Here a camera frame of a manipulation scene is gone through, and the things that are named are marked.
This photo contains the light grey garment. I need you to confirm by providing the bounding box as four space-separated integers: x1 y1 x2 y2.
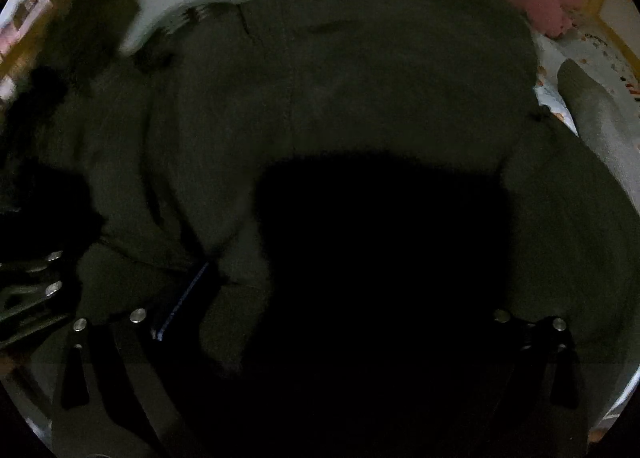
556 58 640 211

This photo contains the olive green jacket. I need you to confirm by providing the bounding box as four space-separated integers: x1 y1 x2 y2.
15 0 640 379

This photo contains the cartoon printed blanket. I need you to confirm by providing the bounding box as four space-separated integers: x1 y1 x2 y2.
570 31 640 106

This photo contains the pink plush toy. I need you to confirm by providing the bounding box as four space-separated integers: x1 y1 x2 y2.
509 0 585 39

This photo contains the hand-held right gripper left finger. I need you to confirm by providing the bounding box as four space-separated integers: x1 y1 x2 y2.
50 261 211 458

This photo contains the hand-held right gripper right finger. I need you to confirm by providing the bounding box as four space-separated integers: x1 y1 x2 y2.
492 308 592 458

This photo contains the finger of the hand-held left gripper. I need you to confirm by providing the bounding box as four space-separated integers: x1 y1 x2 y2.
0 281 68 339
0 251 66 276

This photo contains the black zip jacket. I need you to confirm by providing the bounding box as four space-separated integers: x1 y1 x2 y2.
200 151 521 458

